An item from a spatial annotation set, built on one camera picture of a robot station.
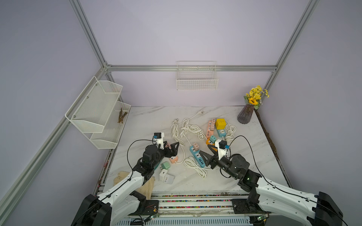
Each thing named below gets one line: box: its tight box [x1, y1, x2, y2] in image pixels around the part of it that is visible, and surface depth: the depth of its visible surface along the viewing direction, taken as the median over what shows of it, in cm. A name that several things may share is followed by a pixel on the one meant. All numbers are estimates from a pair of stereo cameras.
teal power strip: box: [216, 129, 227, 138], surface depth 105 cm
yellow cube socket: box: [215, 118, 227, 130], surface depth 103 cm
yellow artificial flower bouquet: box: [243, 85, 270, 110], surface depth 94 cm
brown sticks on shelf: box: [117, 107, 128, 124], surface depth 100 cm
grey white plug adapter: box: [163, 173, 175, 185], surface depth 80 cm
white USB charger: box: [159, 168, 168, 183], surface depth 81 cm
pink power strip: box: [205, 120, 214, 139], surface depth 103 cm
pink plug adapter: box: [168, 155, 179, 164], surface depth 91 cm
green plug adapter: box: [159, 161, 171, 170], surface depth 89 cm
